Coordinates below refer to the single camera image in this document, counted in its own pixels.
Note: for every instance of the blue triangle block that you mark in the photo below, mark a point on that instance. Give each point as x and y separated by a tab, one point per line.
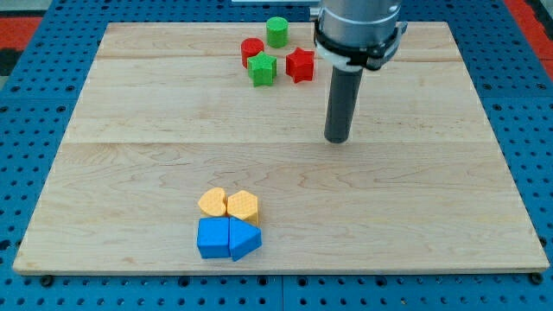
243	238

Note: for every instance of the green star block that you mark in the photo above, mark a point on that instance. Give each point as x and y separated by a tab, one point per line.
262	69

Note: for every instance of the blue square block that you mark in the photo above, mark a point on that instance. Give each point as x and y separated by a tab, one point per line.
213	237

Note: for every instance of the red cylinder block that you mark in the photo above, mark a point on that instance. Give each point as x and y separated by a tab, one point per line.
250	47

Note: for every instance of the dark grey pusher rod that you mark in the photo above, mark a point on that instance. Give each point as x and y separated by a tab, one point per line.
342	99

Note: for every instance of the red star block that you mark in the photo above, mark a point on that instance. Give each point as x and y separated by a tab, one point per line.
300	65

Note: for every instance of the yellow heart block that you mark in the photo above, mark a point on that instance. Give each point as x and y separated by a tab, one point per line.
213	202

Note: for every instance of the yellow hexagon block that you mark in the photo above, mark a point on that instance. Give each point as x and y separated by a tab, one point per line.
244	205

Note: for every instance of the green cylinder block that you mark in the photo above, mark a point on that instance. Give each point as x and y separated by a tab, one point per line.
277	32

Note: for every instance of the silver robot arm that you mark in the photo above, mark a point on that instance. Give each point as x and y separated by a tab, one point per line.
357	34

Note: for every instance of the wooden board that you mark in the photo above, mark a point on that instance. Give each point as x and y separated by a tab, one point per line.
168	112

